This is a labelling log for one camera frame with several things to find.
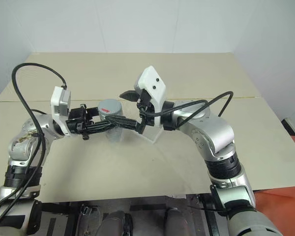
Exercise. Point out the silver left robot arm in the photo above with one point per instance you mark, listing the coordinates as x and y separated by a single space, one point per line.
22 147

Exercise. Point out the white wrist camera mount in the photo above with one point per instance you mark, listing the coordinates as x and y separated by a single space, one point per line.
151 78
56 98

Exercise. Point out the grey jar lid red label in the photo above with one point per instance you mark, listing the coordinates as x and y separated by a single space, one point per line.
113 105

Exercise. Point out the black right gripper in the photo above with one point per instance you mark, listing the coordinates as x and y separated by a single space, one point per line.
145 123

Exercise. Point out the clear acrylic box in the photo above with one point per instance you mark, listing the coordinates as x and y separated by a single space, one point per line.
153 135

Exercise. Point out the orange floor mat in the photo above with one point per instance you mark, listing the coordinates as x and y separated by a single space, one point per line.
280 204

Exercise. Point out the clear plastic jar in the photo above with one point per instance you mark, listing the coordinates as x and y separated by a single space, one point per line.
114 135

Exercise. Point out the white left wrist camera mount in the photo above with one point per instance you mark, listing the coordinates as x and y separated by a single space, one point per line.
56 98

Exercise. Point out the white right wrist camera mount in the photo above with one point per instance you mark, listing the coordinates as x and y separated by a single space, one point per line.
151 78

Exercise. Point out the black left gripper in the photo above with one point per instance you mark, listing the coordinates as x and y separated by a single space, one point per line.
76 120

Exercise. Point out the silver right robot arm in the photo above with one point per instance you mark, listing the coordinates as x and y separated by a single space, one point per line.
211 127

